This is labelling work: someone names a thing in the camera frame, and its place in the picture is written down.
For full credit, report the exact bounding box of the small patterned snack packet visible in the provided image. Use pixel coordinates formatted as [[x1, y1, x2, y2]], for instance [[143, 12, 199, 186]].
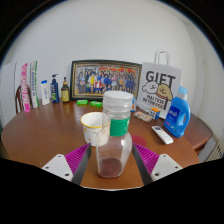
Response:
[[133, 110, 153, 123]]

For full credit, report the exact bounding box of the green and white long box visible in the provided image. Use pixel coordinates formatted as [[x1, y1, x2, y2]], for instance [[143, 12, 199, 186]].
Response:
[[29, 60, 40, 109]]

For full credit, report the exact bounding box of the clear bottle with green label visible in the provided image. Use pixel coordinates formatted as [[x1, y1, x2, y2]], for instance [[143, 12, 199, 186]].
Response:
[[95, 90, 134, 179]]

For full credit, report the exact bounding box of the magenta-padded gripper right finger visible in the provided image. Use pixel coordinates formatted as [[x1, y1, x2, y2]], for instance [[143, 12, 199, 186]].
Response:
[[132, 143, 184, 186]]

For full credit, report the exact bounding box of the framed group photo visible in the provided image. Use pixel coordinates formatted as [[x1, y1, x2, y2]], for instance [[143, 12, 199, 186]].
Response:
[[69, 59, 143, 102]]

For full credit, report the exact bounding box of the blue detergent bottle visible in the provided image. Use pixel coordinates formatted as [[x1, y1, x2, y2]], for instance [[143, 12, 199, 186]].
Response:
[[163, 85, 192, 138]]

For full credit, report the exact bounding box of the pink and white long box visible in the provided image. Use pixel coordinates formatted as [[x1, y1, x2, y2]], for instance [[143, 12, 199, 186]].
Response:
[[20, 62, 32, 113]]

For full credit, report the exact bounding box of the white mug with yellow rim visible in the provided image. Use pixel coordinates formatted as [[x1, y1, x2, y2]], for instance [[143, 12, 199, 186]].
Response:
[[80, 111, 105, 147]]

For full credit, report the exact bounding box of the colourful puzzle cube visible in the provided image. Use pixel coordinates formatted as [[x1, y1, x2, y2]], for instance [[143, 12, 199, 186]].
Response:
[[148, 107, 162, 120]]

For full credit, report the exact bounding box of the white radiator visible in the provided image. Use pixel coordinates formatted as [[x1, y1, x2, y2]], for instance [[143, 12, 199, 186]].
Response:
[[208, 134, 224, 163]]

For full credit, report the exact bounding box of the white flat panel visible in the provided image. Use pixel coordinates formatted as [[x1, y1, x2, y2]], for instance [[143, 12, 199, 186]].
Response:
[[0, 61, 18, 124]]

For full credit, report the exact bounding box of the amber bottle with black cap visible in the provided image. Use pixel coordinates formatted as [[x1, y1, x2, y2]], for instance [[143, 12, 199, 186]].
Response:
[[60, 77, 71, 103]]

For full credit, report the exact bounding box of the white remote control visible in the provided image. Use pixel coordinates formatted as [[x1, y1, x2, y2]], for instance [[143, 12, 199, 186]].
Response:
[[151, 125, 174, 145]]

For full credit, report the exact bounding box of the white bottle with blue cap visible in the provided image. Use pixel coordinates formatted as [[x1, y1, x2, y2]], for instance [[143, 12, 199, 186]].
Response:
[[40, 79, 51, 106]]

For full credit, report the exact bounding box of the white paper gift bag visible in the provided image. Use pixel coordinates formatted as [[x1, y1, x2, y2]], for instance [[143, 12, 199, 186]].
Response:
[[136, 49, 183, 120]]

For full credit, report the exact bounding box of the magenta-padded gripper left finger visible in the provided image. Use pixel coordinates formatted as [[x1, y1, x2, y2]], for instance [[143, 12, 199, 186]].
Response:
[[41, 143, 93, 186]]

